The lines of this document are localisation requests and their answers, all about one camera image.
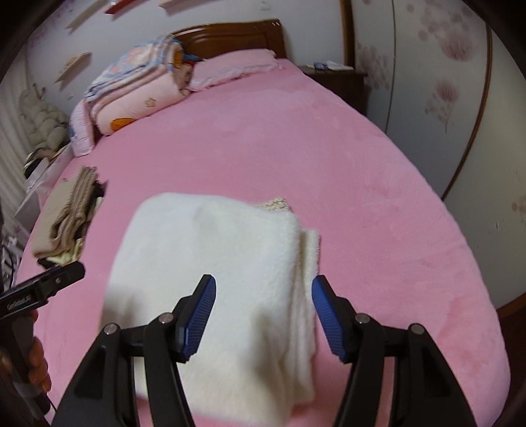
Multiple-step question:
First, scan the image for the pink cartoon folded quilt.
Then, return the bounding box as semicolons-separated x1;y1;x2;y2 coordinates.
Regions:
88;53;194;136

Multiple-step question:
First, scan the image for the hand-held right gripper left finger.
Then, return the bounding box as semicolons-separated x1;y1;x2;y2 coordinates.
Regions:
51;274;218;427

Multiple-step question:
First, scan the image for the white fuzzy cardigan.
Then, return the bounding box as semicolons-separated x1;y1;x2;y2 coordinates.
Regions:
99;192;321;425

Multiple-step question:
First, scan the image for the wooden headboard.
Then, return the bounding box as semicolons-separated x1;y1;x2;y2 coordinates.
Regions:
170;19;287;62

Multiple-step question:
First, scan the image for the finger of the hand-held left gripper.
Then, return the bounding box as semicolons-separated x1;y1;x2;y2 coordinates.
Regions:
35;262;86;304

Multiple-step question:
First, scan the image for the beige puffy jacket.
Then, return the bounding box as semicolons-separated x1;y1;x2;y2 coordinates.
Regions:
18;88;70;150

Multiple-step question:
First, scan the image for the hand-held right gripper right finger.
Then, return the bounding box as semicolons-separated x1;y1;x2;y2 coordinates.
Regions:
311;274;473;427

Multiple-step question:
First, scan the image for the floral sliding wardrobe door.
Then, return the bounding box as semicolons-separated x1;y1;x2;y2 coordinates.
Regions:
349;0;526;317

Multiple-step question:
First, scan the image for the floral folded quilt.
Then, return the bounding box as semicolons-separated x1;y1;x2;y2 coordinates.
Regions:
84;35;183;99

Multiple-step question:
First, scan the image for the pink bed with blanket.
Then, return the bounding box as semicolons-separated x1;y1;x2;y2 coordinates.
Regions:
16;57;510;427

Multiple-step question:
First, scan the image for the pink pillow with blue print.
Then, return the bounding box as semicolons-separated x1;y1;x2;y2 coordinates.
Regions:
69;101;99;157

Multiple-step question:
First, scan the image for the cloth covered side table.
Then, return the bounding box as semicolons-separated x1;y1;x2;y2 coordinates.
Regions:
14;144;75;231

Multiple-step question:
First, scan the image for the plain pink pillow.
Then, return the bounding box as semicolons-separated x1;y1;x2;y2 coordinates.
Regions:
187;49;284;92

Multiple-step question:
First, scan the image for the person's left hand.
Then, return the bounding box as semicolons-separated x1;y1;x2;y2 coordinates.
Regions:
25;310;53;393

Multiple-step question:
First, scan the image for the black folded garment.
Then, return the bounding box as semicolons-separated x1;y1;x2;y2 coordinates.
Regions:
72;180;108;248

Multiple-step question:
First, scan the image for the light green folded garment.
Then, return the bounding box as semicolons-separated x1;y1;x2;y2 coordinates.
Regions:
49;240;85;264

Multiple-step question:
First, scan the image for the beige knit sweater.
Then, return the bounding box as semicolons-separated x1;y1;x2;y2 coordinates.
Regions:
32;166;99;257

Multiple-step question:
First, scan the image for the white curtain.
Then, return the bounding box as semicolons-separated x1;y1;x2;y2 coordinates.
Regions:
0;94;31;214

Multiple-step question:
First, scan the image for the dark wooden nightstand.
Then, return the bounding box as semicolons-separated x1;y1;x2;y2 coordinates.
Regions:
298;61;369;116

